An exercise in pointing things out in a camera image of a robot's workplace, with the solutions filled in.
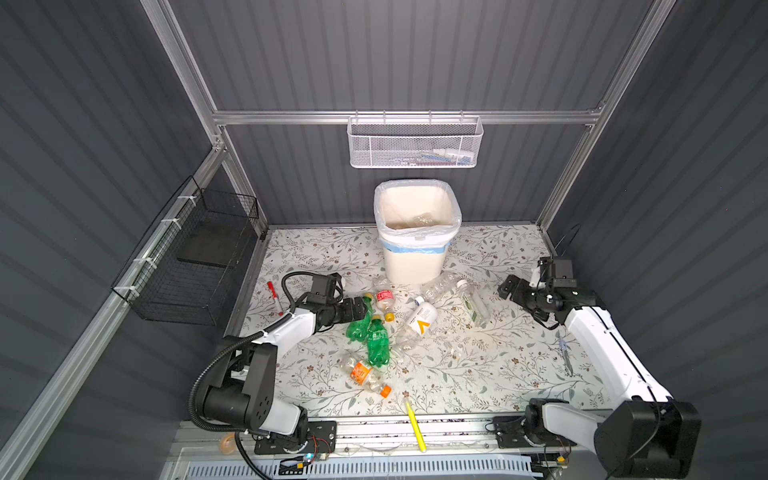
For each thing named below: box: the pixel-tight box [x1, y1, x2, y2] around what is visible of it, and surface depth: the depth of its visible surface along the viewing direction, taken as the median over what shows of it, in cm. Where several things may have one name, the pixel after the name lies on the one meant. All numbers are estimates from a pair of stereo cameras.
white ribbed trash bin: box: [373, 179, 463, 284], surface depth 95 cm
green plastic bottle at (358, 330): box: [346, 293, 373, 344], surface depth 90 cm
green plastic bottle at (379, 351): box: [368, 314, 391, 368], surface depth 88 cm
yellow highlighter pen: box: [405, 400, 427, 451], surface depth 77 cm
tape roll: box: [218, 432, 236, 455], surface depth 74 cm
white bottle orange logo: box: [407, 296, 438, 336], surface depth 90 cm
